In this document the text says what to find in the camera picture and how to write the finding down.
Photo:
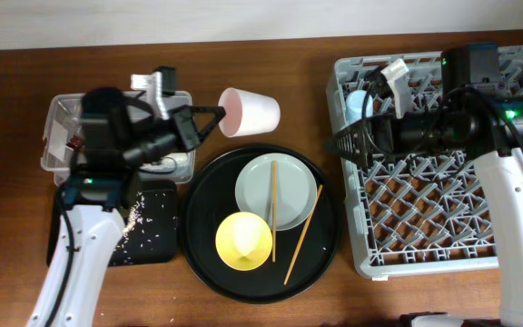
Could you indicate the gold foil wrapper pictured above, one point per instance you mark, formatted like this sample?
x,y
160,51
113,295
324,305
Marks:
x,y
75,142

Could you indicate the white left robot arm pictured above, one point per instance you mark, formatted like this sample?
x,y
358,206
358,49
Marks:
x,y
95,200

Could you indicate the wooden chopstick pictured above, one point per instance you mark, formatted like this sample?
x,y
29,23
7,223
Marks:
x,y
302,236
274,186

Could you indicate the blue cup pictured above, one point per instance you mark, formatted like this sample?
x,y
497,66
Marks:
x,y
354,106

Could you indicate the black rectangular tray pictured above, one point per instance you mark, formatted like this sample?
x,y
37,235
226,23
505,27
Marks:
x,y
152,227

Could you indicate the pink cup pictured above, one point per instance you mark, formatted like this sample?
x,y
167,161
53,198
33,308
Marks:
x,y
248,113

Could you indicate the yellow bowl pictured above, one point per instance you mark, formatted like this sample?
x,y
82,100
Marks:
x,y
244,241

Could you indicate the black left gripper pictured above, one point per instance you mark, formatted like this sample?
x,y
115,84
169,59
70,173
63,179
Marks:
x,y
202,135

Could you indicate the clear plastic bin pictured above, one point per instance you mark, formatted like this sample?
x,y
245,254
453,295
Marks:
x,y
62,123

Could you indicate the grey plate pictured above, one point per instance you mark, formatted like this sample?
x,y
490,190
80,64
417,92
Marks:
x,y
296,190

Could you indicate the grey dishwasher rack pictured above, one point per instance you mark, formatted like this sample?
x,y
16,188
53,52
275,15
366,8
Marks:
x,y
413,216

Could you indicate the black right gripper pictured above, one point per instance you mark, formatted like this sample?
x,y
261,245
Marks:
x,y
364,131

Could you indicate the food scraps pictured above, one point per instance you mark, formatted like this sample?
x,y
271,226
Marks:
x,y
139,222

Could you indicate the round black tray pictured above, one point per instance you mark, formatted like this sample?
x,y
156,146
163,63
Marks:
x,y
211,199

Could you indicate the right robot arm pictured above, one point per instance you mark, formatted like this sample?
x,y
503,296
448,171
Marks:
x,y
493,142

